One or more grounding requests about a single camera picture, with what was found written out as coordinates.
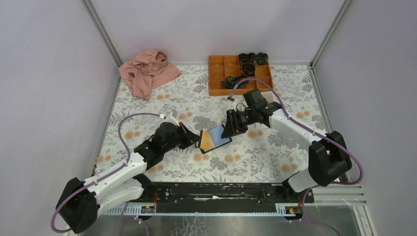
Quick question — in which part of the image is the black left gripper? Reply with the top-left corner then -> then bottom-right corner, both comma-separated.
162,123 -> 202,155

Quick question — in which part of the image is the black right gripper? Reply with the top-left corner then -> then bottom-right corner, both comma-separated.
221,108 -> 256,139

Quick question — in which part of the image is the black blue card holder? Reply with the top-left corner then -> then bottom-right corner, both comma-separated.
196,124 -> 232,154

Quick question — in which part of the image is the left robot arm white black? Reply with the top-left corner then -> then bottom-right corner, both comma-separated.
51,122 -> 201,234

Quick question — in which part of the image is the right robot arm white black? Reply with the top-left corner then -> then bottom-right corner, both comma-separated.
221,89 -> 352,203

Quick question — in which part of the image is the floral patterned table mat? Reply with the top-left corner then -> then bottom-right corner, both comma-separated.
94,65 -> 326,182

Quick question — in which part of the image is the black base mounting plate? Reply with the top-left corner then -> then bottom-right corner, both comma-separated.
133,182 -> 314,206

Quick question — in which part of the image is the pink crumpled cloth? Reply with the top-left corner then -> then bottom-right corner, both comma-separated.
119,49 -> 181,100

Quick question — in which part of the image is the tangled dark strap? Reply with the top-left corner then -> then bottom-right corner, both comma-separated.
220,74 -> 251,90

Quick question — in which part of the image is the small dark rolled strap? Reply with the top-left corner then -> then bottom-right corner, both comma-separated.
241,63 -> 257,77

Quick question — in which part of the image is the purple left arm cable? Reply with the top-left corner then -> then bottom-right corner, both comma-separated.
50,112 -> 164,234

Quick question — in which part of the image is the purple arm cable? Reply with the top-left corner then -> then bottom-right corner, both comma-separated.
228,78 -> 364,236
50,112 -> 164,234

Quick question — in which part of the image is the dark rolled strap in tray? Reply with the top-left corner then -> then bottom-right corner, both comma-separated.
238,52 -> 256,66

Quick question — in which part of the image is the green black rolled strap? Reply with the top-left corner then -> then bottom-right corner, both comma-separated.
254,52 -> 270,66

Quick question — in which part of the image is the slotted aluminium cable rail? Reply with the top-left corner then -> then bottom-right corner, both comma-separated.
104,202 -> 301,217

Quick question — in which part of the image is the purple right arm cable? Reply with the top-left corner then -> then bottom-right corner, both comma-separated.
228,78 -> 364,236

